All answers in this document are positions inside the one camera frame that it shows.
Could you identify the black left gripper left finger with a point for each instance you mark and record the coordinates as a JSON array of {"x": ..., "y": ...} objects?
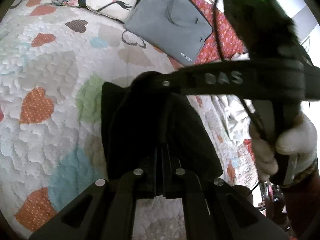
[{"x": 102, "y": 211}]

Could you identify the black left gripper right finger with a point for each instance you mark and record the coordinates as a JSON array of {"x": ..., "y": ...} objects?
[{"x": 212, "y": 209}]

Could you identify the black pants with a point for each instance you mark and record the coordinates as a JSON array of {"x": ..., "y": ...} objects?
[{"x": 148, "y": 132}]

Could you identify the white gloved right hand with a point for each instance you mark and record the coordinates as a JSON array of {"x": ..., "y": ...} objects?
[{"x": 299, "y": 141}]

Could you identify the white crumpled garment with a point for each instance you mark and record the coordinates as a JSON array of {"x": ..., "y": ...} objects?
[{"x": 233, "y": 116}]

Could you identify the grey fabric laptop bag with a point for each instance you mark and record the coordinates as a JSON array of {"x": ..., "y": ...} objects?
[{"x": 176, "y": 27}]

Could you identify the heart patterned white quilt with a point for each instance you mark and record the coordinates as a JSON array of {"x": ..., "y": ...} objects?
[{"x": 54, "y": 61}]

